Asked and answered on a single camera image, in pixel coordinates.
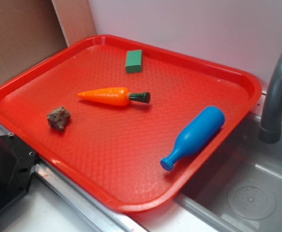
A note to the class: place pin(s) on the blue plastic bottle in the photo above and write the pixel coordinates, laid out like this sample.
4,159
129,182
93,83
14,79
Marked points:
195,135

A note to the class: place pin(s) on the red plastic tray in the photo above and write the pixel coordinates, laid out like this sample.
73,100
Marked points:
114,152

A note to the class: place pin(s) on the orange toy carrot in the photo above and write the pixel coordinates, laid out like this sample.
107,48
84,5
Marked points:
117,96

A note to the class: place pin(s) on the green wooden block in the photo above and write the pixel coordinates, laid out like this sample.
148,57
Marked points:
133,62

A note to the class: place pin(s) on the brown rock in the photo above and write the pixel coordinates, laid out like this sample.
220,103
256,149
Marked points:
58,118

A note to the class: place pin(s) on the grey toy sink basin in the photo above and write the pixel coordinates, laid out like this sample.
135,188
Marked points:
239,188

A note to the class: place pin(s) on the brown cardboard panel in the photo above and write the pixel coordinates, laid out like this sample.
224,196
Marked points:
33,30

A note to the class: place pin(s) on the grey sink faucet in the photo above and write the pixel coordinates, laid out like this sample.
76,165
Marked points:
271,118

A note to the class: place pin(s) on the black metal mount block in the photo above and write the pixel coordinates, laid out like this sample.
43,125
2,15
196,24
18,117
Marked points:
17,165

